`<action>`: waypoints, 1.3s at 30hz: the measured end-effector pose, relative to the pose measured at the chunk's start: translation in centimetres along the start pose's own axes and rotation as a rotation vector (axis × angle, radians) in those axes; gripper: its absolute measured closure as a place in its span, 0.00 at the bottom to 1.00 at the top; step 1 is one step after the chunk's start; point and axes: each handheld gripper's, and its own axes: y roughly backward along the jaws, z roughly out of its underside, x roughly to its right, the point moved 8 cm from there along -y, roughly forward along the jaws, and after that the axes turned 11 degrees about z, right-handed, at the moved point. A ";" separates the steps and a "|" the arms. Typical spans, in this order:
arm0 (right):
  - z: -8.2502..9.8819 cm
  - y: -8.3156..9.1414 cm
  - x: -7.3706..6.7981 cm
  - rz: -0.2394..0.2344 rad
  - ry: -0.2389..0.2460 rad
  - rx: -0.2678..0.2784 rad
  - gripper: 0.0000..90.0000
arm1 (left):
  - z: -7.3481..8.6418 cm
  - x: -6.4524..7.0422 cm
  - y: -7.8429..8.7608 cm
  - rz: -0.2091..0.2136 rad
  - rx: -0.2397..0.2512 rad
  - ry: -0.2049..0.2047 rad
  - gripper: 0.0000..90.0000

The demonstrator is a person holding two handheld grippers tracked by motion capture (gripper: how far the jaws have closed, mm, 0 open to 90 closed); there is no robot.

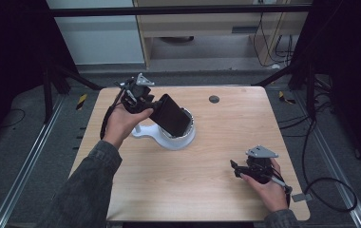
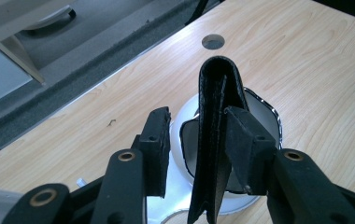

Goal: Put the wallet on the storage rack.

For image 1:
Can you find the round grey table grommet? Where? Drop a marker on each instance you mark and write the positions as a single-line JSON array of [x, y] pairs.
[[214, 99]]

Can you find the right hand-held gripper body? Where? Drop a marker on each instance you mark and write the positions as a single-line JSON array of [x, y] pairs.
[[259, 166]]

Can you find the black metal stand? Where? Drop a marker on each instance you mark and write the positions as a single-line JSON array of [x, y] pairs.
[[310, 91], [47, 95]]

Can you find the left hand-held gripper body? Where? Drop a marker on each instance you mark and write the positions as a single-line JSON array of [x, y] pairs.
[[136, 93]]

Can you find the person's right hand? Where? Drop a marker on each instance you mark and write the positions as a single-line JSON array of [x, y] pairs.
[[272, 193]]

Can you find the black horizontal frame bar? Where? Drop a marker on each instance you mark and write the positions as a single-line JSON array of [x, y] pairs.
[[169, 11]]

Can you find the white cabinet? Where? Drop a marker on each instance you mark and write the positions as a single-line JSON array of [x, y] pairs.
[[99, 41]]

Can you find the light wooden shelf unit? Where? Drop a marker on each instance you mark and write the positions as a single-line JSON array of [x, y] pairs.
[[200, 22]]

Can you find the aluminium floor rail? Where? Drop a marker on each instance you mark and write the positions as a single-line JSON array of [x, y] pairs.
[[26, 171], [340, 179]]

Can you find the person's left hand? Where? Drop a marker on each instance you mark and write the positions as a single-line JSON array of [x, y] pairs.
[[120, 125]]

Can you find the small grey flat tab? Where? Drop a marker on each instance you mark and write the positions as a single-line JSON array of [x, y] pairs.
[[302, 197]]

